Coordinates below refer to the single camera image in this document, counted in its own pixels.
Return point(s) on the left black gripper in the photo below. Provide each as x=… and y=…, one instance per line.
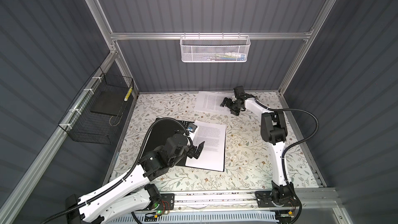
x=197, y=153

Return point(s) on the floral table mat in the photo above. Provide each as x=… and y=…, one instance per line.
x=248, y=163

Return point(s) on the black wire basket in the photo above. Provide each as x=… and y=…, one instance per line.
x=98, y=115

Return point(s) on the white wire basket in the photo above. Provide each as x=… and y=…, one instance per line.
x=194, y=47

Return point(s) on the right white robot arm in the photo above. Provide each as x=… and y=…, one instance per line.
x=273, y=130

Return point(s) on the pens in white basket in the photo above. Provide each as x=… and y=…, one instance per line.
x=229, y=56

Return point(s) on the yellow marker in black basket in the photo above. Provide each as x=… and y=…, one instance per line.
x=128, y=94

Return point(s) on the grey folder with black inside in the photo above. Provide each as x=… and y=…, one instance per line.
x=160, y=133

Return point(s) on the black pad in basket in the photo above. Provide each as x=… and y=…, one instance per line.
x=108, y=103

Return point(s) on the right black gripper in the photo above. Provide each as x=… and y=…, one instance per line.
x=229, y=102

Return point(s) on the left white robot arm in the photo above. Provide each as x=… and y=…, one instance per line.
x=133, y=190

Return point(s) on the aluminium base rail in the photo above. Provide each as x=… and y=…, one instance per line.
x=307, y=198

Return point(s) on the printed sheet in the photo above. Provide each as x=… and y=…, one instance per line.
x=209, y=102
x=212, y=156

